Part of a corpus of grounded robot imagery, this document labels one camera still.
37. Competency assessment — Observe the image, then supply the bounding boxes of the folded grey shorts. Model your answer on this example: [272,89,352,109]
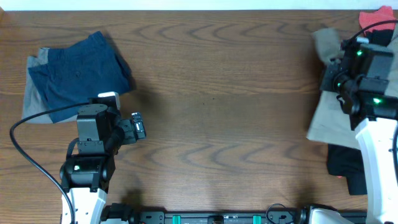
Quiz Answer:
[22,47,77,124]

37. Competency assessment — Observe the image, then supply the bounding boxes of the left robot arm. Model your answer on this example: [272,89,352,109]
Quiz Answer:
[60,104,146,223]

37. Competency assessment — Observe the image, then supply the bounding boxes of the khaki shorts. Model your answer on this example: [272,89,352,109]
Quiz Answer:
[307,28,397,148]

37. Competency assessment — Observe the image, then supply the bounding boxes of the folded navy blue shorts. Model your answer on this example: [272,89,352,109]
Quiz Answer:
[29,31,134,123]

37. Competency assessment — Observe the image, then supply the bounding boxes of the black garment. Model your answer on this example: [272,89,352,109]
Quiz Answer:
[326,30,397,195]

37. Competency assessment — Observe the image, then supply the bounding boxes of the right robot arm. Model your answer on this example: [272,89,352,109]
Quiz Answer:
[320,40,397,223]

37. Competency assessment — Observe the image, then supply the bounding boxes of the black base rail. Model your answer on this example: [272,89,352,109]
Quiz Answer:
[101,203,368,224]

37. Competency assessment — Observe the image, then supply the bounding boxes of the red garment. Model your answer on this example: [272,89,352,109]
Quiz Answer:
[359,6,396,32]

